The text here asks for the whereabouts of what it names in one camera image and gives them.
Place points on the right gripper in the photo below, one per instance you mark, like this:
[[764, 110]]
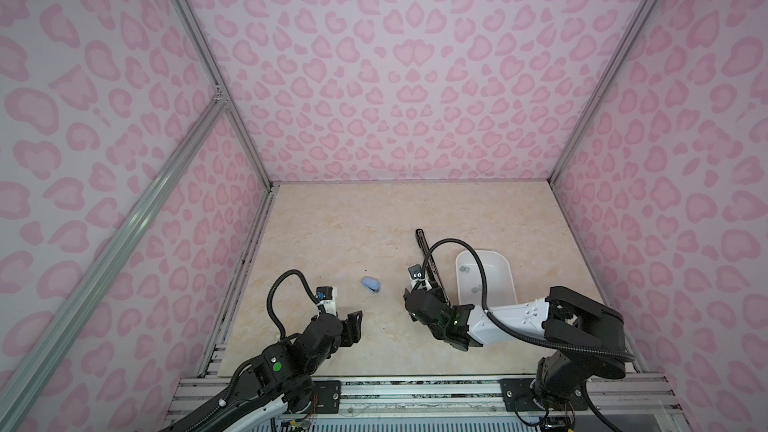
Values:
[[413, 318]]

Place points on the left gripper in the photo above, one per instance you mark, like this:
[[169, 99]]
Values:
[[351, 328]]

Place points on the blue mini stapler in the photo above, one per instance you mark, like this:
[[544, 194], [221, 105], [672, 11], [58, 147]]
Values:
[[371, 284]]

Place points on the black stapler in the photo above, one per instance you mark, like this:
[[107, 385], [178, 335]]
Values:
[[429, 271]]

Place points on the white plastic bin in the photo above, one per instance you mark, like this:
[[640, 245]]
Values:
[[500, 283]]

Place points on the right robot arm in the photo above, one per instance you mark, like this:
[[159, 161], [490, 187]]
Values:
[[587, 339]]

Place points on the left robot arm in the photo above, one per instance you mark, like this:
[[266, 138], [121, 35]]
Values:
[[277, 381]]

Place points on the left mounting plate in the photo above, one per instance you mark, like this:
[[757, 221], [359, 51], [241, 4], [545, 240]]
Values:
[[324, 398]]

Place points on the mounting plate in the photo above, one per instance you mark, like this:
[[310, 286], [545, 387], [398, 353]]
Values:
[[518, 395], [324, 398]]

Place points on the right mounting plate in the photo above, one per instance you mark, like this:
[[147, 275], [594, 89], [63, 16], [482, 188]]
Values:
[[518, 395]]

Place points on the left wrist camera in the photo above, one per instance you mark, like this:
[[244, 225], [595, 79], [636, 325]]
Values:
[[326, 300]]

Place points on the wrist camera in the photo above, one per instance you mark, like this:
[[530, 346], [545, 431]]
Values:
[[326, 300], [418, 278]]

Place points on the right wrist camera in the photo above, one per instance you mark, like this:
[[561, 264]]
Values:
[[418, 278]]

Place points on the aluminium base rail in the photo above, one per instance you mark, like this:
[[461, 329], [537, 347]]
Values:
[[639, 402]]

